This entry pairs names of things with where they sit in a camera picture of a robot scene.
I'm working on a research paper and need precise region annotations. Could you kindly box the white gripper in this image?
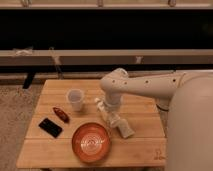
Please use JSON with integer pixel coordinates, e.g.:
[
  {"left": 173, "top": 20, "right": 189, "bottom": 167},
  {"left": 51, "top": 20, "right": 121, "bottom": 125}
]
[{"left": 104, "top": 93, "right": 134, "bottom": 139}]

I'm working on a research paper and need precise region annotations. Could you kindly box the white squeeze bottle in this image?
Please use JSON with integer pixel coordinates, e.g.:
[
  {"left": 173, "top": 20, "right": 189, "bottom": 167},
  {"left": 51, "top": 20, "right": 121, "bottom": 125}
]
[{"left": 95, "top": 98, "right": 111, "bottom": 126}]

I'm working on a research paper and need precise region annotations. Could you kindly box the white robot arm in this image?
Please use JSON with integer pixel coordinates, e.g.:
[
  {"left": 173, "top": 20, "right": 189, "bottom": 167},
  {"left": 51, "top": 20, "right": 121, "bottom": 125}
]
[{"left": 100, "top": 68, "right": 213, "bottom": 171}]

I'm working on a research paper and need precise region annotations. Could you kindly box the orange ceramic bowl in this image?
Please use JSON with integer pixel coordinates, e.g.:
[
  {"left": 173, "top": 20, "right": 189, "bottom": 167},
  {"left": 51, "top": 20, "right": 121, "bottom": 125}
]
[{"left": 72, "top": 122, "right": 111, "bottom": 163}]

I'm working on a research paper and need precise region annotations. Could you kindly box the clear plastic cup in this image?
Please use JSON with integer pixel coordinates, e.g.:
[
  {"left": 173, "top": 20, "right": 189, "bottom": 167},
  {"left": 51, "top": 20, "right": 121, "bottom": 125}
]
[{"left": 66, "top": 89, "right": 84, "bottom": 112}]

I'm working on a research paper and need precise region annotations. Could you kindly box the wooden table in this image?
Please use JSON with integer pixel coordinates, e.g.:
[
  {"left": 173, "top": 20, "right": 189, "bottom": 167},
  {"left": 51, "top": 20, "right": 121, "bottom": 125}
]
[{"left": 16, "top": 80, "right": 166, "bottom": 169}]

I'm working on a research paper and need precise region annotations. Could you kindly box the dark red oblong object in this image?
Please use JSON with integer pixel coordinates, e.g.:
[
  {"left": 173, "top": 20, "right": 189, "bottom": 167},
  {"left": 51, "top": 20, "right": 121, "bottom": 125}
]
[{"left": 53, "top": 107, "right": 69, "bottom": 123}]

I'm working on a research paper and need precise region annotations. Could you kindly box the black rectangular object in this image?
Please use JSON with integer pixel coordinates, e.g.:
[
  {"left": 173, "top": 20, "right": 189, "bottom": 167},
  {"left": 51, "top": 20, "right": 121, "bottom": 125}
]
[{"left": 39, "top": 118, "right": 63, "bottom": 138}]

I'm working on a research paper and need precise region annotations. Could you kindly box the grey metal rail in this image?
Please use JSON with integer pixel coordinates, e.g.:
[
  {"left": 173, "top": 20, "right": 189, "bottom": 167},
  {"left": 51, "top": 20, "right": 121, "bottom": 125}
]
[{"left": 0, "top": 49, "right": 213, "bottom": 66}]

